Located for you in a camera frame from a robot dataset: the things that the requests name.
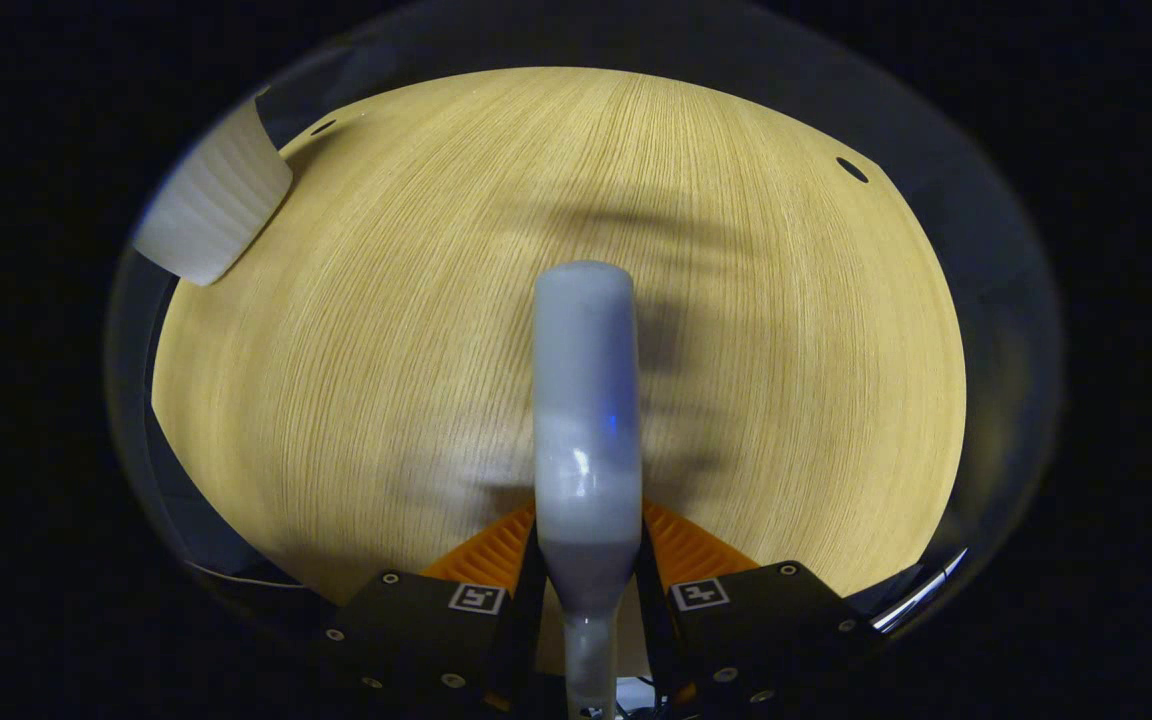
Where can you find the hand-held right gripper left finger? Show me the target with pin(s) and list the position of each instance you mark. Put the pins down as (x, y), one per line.
(416, 630)

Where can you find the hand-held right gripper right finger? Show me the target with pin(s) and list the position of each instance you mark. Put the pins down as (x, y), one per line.
(766, 625)

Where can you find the small grey broom black bristles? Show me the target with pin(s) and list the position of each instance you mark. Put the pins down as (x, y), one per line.
(586, 400)

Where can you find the white ribbed garbage bin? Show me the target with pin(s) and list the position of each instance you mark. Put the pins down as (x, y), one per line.
(216, 200)

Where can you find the wooden desktop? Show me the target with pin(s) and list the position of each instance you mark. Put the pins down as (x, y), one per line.
(636, 180)

